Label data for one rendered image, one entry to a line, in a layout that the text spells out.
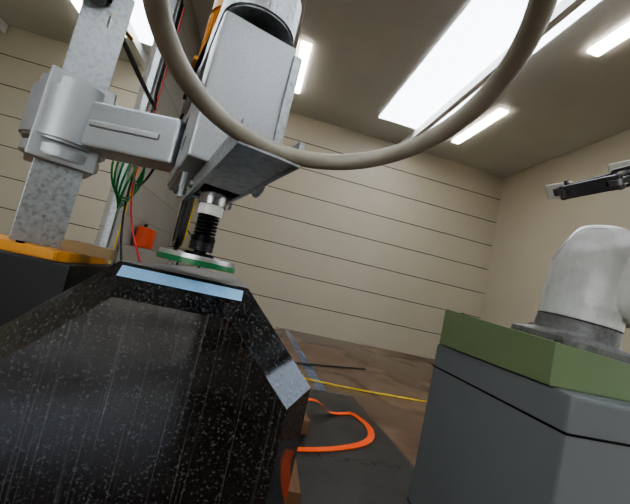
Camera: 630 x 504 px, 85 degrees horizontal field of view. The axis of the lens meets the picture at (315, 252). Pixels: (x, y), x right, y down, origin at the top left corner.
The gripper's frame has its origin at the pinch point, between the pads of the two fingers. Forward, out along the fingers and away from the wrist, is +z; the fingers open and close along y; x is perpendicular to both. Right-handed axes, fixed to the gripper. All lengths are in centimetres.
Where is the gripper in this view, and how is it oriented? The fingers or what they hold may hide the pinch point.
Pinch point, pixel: (582, 181)
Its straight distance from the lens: 90.4
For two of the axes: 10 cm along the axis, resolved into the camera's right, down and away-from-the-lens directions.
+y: 9.5, -3.2, 0.0
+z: -0.2, -0.7, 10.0
